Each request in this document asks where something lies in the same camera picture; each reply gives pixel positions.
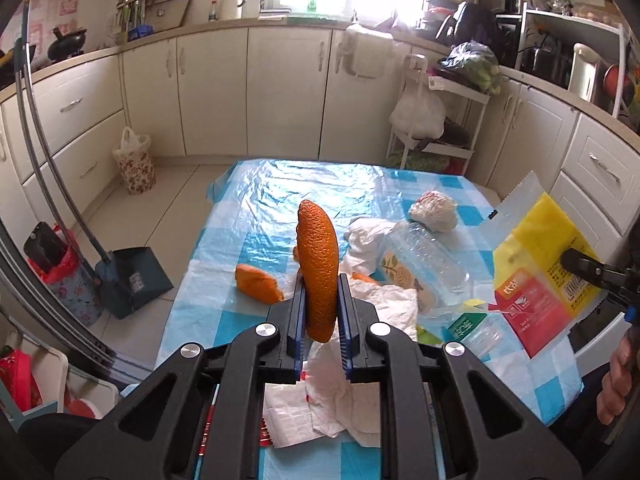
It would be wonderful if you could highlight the white tissue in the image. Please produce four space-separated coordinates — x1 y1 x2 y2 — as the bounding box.
340 217 396 275

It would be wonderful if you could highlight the blue checkered plastic tablecloth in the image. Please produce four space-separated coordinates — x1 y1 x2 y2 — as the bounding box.
154 158 586 480

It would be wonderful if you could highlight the white hanging cabinet bin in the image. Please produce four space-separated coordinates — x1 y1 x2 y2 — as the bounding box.
342 23 394 79

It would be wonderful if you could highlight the black wok on stove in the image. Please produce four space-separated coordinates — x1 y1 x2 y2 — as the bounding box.
47 27 87 63

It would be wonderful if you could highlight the yellow red plastic bag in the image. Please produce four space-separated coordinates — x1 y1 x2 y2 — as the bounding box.
480 172 601 358

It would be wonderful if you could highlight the dark teal dustpan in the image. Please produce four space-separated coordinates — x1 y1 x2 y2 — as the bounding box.
96 247 174 320

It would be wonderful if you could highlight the white paper bag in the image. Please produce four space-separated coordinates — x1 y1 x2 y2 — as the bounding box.
348 278 419 340

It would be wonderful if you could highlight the person's right hand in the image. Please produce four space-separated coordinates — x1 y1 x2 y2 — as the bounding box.
597 326 639 426

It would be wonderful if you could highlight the white electric kettle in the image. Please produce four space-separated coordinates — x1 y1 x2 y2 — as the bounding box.
568 42 601 102

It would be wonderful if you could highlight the clear plastic bottle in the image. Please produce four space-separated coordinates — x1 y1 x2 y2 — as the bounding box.
378 220 472 312

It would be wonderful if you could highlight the large orange peel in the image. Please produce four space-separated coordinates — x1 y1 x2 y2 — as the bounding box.
296 200 340 344

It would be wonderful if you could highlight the small orange peel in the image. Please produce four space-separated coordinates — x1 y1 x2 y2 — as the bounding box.
234 263 284 304

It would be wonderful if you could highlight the white plastic bag on rack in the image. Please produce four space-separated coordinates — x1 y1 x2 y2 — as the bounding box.
390 81 446 140

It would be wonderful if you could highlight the crumpled white red wrapper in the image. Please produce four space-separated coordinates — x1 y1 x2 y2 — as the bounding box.
408 190 458 233

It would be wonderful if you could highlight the white kettle jug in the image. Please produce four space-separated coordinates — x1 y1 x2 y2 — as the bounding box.
218 0 247 21

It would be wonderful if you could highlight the white storage rack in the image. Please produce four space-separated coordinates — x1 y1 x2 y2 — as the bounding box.
386 53 490 176

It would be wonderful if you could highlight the floral bin red bag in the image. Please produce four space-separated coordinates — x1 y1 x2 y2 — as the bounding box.
23 221 103 327

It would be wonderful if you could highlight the green white small package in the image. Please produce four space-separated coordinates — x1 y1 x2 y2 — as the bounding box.
442 312 487 342

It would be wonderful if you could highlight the bag of green vegetables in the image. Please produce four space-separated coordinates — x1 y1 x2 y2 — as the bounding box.
438 40 502 96

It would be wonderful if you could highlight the white paper under gripper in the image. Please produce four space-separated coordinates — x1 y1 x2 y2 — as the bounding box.
262 337 381 448

